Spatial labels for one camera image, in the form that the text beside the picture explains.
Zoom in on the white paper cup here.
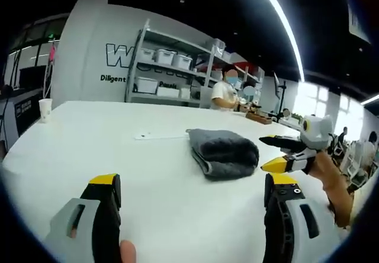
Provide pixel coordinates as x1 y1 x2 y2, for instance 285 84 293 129
38 98 54 124

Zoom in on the person's left hand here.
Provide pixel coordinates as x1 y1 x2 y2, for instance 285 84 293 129
120 239 138 263

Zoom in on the white flat strip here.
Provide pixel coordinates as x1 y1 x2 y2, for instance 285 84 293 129
134 132 190 141

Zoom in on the hanging ceiling sign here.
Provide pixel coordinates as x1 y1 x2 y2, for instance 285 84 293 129
347 4 371 44

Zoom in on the black cabinet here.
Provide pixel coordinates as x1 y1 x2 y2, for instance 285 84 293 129
0 87 46 150

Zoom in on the grey towel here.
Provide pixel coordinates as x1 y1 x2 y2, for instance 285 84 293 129
185 129 261 182

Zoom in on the brown wooden tray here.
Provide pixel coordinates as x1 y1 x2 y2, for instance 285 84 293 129
245 111 273 126

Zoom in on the white office chair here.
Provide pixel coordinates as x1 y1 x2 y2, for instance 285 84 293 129
340 143 368 184

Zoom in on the pink flag on pole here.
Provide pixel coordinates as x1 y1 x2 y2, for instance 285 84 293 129
43 39 57 101

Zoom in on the black monitor stand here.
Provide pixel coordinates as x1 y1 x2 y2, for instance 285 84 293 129
273 72 287 119

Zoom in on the white storage box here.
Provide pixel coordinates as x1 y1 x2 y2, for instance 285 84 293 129
153 49 174 66
134 76 159 95
139 47 155 63
171 54 193 71
156 86 181 98

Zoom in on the grey metal shelf rack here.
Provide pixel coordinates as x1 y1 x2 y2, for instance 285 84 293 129
124 18 226 108

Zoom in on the long ceiling light strip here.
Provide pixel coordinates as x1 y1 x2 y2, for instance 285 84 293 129
253 0 306 82

